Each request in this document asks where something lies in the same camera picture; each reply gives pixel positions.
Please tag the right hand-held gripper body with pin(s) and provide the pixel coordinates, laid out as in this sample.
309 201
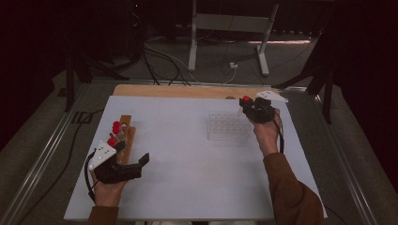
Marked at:
261 111

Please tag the white metal stand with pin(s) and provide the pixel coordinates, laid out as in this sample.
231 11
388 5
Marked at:
230 22

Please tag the clear acrylic test tube rack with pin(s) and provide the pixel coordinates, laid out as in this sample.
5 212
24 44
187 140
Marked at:
226 126

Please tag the person's left hand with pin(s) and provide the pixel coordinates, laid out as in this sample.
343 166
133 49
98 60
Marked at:
108 193

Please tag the person's right hand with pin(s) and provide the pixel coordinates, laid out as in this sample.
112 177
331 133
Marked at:
267 137

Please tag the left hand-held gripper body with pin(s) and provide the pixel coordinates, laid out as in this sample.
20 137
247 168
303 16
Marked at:
115 173

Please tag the white table sheet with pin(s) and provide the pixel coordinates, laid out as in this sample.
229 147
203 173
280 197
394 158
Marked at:
187 175

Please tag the black tripod stand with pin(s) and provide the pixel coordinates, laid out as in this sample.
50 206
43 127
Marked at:
328 100
69 84

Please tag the wooden test tube rack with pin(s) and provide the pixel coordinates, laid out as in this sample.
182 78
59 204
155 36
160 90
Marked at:
129 137

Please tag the white power adapter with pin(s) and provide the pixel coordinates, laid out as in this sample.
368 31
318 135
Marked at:
233 65

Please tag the red-capped clear test tube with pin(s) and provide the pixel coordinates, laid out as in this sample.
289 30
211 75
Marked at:
111 142
246 98
115 130
116 124

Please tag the aluminium floor rail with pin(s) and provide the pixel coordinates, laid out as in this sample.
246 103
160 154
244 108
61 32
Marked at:
350 175
40 165

